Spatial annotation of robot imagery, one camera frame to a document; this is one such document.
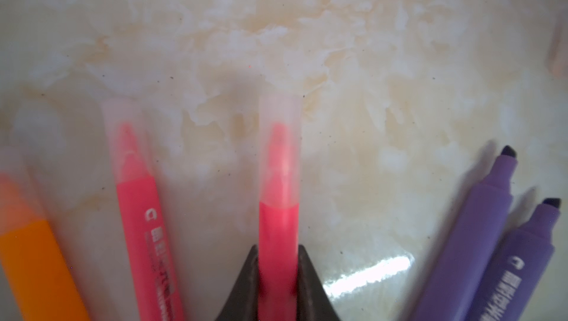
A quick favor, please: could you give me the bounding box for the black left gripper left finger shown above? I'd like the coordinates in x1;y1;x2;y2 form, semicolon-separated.
215;245;259;321

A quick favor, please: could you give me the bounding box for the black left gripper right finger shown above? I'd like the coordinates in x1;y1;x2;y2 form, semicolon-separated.
297;245;340;321

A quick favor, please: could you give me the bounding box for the purple highlighter pen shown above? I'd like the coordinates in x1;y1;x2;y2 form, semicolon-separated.
410;145;518;320
466;198;561;320

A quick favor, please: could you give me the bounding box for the pink highlighter pen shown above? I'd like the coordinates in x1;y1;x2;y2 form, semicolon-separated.
101;98;185;320
257;94;302;320

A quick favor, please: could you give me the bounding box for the orange highlighter pen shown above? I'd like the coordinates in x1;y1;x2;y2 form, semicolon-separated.
1;147;90;320

